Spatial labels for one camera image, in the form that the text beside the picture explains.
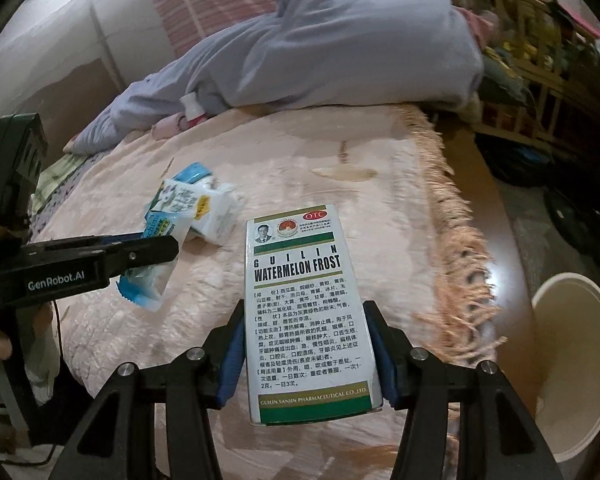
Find pink cloth pouch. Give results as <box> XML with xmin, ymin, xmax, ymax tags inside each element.
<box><xmin>150</xmin><ymin>113</ymin><xmax>192</xmax><ymax>140</ymax></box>

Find pink fringed bed blanket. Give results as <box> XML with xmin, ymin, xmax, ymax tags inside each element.
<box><xmin>41</xmin><ymin>105</ymin><xmax>498</xmax><ymax>479</ymax></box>

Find white green medicine box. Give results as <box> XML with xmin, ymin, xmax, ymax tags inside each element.
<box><xmin>244</xmin><ymin>205</ymin><xmax>382</xmax><ymax>426</ymax></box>

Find grey blue quilt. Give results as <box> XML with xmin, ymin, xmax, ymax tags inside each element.
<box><xmin>67</xmin><ymin>0</ymin><xmax>483</xmax><ymax>155</ymax></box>

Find blue torn wrapper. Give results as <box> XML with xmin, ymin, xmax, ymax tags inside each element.
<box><xmin>118</xmin><ymin>210</ymin><xmax>193</xmax><ymax>312</ymax></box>

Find white pink small bottle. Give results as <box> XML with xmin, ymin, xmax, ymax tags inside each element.
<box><xmin>180</xmin><ymin>92</ymin><xmax>206</xmax><ymax>124</ymax></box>

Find blue crumpled wrapper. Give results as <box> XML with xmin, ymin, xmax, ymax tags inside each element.
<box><xmin>172</xmin><ymin>162</ymin><xmax>212</xmax><ymax>184</ymax></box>

